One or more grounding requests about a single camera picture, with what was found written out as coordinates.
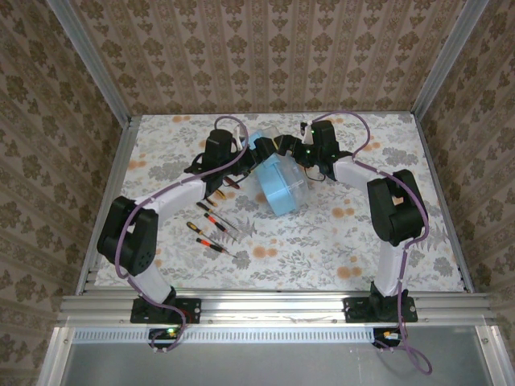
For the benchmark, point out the aluminium corner post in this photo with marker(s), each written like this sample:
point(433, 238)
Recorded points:
point(450, 60)
point(88, 60)

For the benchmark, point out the aluminium right table rail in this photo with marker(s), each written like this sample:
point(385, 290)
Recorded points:
point(442, 193)

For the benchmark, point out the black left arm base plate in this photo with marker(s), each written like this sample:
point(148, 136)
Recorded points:
point(193, 309)

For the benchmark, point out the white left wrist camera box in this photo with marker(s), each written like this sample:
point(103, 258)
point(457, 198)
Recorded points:
point(241, 138)

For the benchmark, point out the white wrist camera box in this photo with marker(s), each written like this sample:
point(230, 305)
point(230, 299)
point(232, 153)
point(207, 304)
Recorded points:
point(241, 138)
point(307, 136)

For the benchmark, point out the aluminium back table rail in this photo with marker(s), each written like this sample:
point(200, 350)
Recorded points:
point(273, 113)

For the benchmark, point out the black yellow long screwdriver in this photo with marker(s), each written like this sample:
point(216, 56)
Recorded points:
point(204, 206)

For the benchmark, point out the aluminium table rail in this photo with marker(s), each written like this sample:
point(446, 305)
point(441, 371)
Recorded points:
point(442, 193)
point(110, 193)
point(273, 113)

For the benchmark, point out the aluminium left corner post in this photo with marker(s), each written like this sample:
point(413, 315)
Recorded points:
point(88, 60)

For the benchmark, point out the right controller board orange plug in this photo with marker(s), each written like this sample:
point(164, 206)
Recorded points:
point(388, 337)

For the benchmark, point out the aluminium front beam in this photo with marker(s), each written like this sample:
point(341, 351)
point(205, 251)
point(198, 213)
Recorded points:
point(273, 307)

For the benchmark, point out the grey metal bottom panel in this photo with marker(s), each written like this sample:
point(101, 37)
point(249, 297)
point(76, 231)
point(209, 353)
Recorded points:
point(261, 366)

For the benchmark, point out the aluminium left table rail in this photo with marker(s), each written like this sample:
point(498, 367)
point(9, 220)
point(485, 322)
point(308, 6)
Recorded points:
point(110, 193)

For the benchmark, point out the floral patterned table cover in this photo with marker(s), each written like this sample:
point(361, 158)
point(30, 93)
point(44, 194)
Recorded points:
point(301, 249)

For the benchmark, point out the left controller board green light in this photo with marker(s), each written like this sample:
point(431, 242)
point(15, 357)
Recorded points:
point(165, 335)

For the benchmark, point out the black orange screwdriver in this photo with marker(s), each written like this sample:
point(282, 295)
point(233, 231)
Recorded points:
point(215, 222)
point(209, 244)

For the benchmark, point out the blue toolbox with clear lid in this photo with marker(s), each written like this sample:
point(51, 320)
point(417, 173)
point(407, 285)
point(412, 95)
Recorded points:
point(281, 189)

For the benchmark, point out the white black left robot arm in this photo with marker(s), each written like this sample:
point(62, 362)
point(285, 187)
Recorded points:
point(177, 197)

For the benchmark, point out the aluminium right corner post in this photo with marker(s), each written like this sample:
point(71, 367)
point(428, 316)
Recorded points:
point(450, 60)

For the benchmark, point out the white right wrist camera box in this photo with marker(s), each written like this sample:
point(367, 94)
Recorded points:
point(307, 136)

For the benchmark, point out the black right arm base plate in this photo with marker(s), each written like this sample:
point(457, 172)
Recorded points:
point(410, 309)

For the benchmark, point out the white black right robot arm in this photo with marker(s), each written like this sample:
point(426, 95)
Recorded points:
point(354, 173)

